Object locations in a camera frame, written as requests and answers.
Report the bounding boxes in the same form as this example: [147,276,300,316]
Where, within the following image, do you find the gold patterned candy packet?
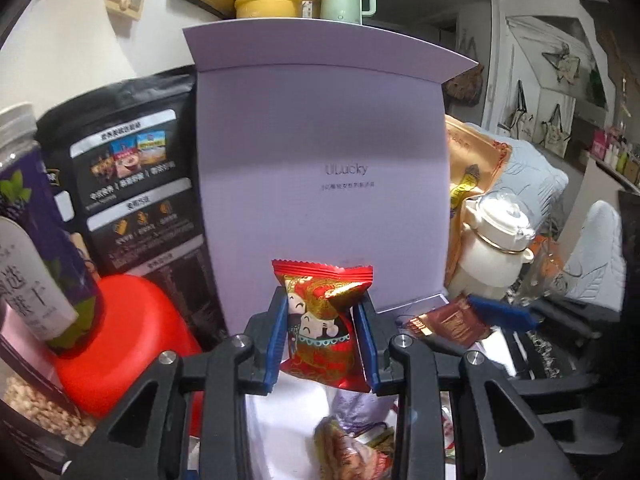
[314,417,396,480]

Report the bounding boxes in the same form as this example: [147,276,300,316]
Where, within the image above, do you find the brown printed tote bag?
[444,62,485,107]

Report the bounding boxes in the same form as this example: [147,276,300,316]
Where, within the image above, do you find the purple candy wrapper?
[330,389,396,436]

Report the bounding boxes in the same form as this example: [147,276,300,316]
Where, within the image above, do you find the red candy packet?
[271,259,375,392]

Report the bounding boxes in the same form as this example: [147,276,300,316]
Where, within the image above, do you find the black printed pouch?
[36,67,226,352]

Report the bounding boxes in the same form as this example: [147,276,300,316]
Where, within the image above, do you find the red canister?
[55,274,207,421]

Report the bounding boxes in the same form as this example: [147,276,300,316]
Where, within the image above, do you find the clear oat jar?
[0,340,97,447]

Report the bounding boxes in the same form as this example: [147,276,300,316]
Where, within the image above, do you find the white ceramic lidded pot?
[457,190,536,299]

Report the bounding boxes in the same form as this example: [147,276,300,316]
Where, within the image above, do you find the row of small bottles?
[592,127,640,186]

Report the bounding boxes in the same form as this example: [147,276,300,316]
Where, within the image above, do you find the lavender gift box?
[182,17,478,480]

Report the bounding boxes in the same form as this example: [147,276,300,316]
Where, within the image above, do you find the orange snack bag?
[444,115,516,286]

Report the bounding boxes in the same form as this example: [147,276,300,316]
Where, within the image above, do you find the white foam board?
[0,0,126,112]

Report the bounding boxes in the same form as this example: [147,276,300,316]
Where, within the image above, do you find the purple label jar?
[0,102,106,359]

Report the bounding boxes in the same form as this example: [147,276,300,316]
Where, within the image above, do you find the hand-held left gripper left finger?
[62,287,290,480]

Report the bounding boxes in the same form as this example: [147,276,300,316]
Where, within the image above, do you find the grey leaf-pattern chair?
[500,137,571,241]
[565,200,628,317]

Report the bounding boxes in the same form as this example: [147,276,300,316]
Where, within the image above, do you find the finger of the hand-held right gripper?
[467,296,603,343]
[509,371,627,455]

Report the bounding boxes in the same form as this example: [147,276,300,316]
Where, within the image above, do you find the cream tote bag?
[539,102,577,150]
[506,80,540,142]

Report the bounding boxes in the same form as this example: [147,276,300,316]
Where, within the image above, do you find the brown candy packet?
[402,296,493,349]

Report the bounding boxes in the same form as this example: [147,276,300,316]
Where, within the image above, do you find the glass cup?
[520,240,566,307]

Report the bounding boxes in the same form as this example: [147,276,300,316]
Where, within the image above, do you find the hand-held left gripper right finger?
[352,294,576,480]

